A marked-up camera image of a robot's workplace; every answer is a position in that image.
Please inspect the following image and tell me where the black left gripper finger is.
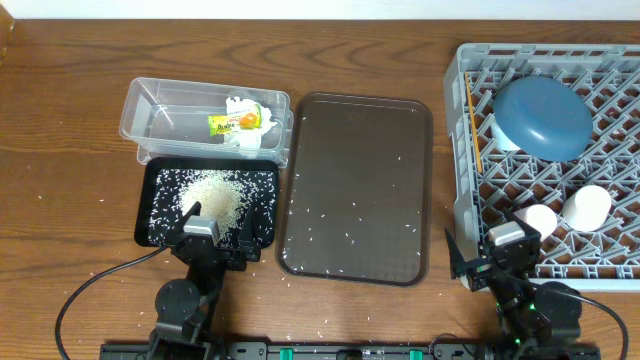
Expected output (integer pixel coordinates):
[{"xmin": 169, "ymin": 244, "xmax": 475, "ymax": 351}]
[
  {"xmin": 238, "ymin": 205, "xmax": 260, "ymax": 250},
  {"xmin": 177, "ymin": 201, "xmax": 201, "ymax": 240}
]

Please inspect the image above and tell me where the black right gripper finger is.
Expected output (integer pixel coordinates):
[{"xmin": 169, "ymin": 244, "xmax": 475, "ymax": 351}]
[
  {"xmin": 504, "ymin": 210, "xmax": 540, "ymax": 240},
  {"xmin": 444, "ymin": 229, "xmax": 468, "ymax": 279}
]

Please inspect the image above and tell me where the pale pink cup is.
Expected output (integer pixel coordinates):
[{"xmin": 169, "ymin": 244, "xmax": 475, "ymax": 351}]
[{"xmin": 514, "ymin": 204, "xmax": 558, "ymax": 241}]

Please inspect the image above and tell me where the white cup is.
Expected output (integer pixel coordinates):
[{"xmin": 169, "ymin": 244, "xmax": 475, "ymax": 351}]
[{"xmin": 561, "ymin": 185, "xmax": 612, "ymax": 232}]

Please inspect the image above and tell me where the yellow green snack wrapper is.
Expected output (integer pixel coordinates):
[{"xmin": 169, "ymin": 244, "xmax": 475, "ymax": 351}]
[{"xmin": 208, "ymin": 105, "xmax": 262, "ymax": 136}]

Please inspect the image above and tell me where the white tissue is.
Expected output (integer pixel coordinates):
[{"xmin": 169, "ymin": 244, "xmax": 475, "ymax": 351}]
[{"xmin": 224, "ymin": 97, "xmax": 276, "ymax": 148}]

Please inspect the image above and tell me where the light blue rice bowl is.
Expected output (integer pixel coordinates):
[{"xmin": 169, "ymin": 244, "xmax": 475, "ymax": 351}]
[{"xmin": 490, "ymin": 121, "xmax": 520, "ymax": 152}]

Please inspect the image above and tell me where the wooden chopstick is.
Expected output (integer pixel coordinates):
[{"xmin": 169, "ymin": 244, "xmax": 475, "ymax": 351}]
[{"xmin": 464, "ymin": 72, "xmax": 483, "ymax": 174}]

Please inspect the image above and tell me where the dark blue plate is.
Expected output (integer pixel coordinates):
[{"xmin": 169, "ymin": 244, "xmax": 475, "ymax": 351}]
[{"xmin": 493, "ymin": 76, "xmax": 593, "ymax": 162}]

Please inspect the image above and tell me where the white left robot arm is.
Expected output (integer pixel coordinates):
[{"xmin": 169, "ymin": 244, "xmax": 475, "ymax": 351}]
[{"xmin": 144, "ymin": 202, "xmax": 261, "ymax": 360}]

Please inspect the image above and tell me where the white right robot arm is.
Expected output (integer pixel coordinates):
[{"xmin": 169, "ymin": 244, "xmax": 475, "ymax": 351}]
[{"xmin": 445, "ymin": 213, "xmax": 582, "ymax": 359}]

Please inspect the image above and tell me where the black food waste tray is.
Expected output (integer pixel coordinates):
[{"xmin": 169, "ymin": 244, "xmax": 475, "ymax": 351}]
[{"xmin": 134, "ymin": 157, "xmax": 279, "ymax": 248}]

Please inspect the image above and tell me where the grey dishwasher rack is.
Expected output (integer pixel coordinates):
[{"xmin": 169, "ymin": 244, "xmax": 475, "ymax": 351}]
[{"xmin": 444, "ymin": 43, "xmax": 639, "ymax": 292}]

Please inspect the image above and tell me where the clear plastic waste bin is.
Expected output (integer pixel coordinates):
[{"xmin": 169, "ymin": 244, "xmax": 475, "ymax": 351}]
[{"xmin": 119, "ymin": 77, "xmax": 293, "ymax": 168}]

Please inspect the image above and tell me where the pile of rice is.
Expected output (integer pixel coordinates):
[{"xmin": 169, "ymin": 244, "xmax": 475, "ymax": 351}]
[{"xmin": 179, "ymin": 170, "xmax": 246, "ymax": 244}]

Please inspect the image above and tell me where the dark brown serving tray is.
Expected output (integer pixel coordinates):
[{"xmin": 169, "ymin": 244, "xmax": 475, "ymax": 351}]
[{"xmin": 276, "ymin": 92, "xmax": 433, "ymax": 287}]

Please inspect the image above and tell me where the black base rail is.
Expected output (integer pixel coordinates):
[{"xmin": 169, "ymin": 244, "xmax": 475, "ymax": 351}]
[{"xmin": 99, "ymin": 340, "xmax": 601, "ymax": 360}]

